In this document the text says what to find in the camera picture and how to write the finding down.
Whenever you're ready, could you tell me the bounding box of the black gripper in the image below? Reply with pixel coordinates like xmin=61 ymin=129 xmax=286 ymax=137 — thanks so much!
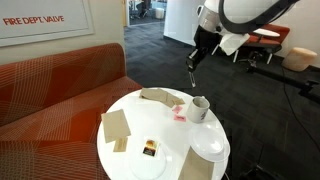
xmin=185 ymin=25 xmax=222 ymax=72

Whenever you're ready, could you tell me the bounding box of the brown sugar packet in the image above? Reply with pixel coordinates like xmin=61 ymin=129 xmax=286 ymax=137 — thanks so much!
xmin=113 ymin=136 xmax=129 ymax=153
xmin=173 ymin=97 xmax=186 ymax=106

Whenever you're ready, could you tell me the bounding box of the brown paper napkin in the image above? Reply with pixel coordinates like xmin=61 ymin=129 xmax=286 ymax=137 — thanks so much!
xmin=100 ymin=108 xmax=132 ymax=144
xmin=159 ymin=91 xmax=183 ymax=109
xmin=178 ymin=146 xmax=214 ymax=180
xmin=138 ymin=87 xmax=169 ymax=103

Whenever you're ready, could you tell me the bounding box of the white mug with red print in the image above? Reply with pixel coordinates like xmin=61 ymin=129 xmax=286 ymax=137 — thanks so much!
xmin=185 ymin=95 xmax=211 ymax=124

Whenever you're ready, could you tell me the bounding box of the pink sweetener packet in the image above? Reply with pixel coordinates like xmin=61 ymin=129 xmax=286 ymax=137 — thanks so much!
xmin=173 ymin=114 xmax=188 ymax=123
xmin=171 ymin=104 xmax=184 ymax=115

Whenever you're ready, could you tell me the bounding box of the small white round table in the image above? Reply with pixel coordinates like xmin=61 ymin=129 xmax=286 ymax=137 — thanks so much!
xmin=252 ymin=28 xmax=281 ymax=39

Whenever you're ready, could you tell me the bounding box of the orange bench with white legs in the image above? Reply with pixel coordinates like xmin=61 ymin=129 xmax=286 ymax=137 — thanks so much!
xmin=232 ymin=23 xmax=291 ymax=65

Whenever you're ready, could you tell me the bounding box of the large white plate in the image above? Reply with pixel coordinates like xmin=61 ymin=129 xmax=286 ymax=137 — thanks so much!
xmin=188 ymin=128 xmax=231 ymax=163

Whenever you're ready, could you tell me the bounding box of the small dark sauce packet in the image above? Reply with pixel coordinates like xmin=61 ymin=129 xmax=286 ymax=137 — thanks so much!
xmin=142 ymin=139 xmax=160 ymax=157

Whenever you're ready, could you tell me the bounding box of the beige round pouf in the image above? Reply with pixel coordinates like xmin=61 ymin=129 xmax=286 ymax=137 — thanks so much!
xmin=281 ymin=47 xmax=318 ymax=72

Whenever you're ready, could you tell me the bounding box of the small white plate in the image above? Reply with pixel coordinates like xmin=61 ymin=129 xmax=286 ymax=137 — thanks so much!
xmin=128 ymin=138 xmax=168 ymax=180

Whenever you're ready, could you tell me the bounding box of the orange patterned sofa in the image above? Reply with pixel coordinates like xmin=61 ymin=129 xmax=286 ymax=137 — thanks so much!
xmin=0 ymin=42 xmax=144 ymax=180

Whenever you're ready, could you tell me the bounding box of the white fire dept sign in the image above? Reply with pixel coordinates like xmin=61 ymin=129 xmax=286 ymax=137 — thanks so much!
xmin=0 ymin=0 xmax=95 ymax=48

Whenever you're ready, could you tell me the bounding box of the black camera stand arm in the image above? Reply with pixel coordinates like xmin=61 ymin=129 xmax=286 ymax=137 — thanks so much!
xmin=246 ymin=64 xmax=320 ymax=104

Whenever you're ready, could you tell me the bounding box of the black floor cable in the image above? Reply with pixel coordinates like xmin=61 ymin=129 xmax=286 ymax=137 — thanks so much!
xmin=282 ymin=76 xmax=320 ymax=145

